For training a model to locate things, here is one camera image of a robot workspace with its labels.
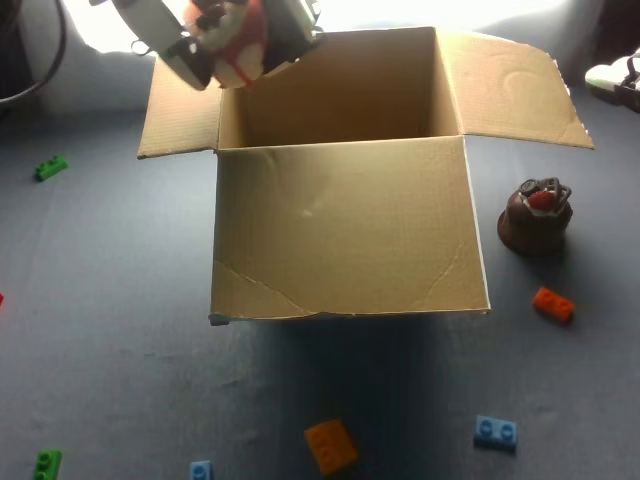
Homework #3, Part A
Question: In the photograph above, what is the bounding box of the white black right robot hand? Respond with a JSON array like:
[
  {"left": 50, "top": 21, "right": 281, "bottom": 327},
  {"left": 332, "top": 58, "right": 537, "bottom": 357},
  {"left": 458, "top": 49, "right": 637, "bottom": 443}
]
[{"left": 584, "top": 53, "right": 640, "bottom": 114}]

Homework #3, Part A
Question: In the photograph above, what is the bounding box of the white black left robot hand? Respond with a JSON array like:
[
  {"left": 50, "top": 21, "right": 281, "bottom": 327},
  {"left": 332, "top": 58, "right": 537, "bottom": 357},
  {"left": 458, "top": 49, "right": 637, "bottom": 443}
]
[{"left": 89, "top": 0, "right": 321, "bottom": 91}]

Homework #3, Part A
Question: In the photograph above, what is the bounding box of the red white strawberry toy cake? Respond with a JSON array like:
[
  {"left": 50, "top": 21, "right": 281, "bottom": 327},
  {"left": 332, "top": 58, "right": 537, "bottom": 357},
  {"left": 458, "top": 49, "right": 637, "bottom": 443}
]
[{"left": 182, "top": 0, "right": 269, "bottom": 90}]

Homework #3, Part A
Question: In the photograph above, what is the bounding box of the brown chocolate toy cake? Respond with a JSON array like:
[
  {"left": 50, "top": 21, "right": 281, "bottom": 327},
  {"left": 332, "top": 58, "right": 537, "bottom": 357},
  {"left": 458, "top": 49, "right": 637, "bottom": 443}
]
[{"left": 497, "top": 175, "right": 574, "bottom": 256}]

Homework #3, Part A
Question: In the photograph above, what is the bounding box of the cardboard box with flaps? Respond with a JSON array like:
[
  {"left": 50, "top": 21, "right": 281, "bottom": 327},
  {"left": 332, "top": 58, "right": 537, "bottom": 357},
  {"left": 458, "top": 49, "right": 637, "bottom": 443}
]
[{"left": 136, "top": 25, "right": 596, "bottom": 326}]

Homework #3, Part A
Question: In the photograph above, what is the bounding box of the green toy brick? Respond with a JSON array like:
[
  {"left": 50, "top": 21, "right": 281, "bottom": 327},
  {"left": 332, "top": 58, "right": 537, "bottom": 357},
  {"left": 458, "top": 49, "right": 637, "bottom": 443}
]
[
  {"left": 32, "top": 449, "right": 64, "bottom": 480},
  {"left": 33, "top": 154, "right": 69, "bottom": 182}
]

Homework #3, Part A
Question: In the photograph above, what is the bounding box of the red-orange toy brick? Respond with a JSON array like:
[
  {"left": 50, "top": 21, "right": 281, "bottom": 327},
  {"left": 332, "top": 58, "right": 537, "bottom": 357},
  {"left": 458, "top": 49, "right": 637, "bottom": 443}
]
[{"left": 532, "top": 286, "right": 576, "bottom": 324}]

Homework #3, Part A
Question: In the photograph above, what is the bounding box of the grey table cloth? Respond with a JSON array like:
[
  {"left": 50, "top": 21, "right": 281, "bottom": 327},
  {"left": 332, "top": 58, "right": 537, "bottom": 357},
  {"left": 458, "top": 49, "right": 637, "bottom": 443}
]
[{"left": 0, "top": 19, "right": 640, "bottom": 480}]

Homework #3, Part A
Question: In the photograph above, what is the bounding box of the large blue toy brick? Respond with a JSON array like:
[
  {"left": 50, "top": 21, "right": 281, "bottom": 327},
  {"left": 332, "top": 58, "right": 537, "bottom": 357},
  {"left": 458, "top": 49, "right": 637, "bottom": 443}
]
[{"left": 473, "top": 414, "right": 519, "bottom": 454}]

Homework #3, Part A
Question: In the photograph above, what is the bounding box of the yellow-orange toy brick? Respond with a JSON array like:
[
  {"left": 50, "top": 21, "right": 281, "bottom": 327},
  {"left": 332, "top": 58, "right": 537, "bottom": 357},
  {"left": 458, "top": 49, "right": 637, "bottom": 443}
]
[{"left": 303, "top": 418, "right": 360, "bottom": 476}]

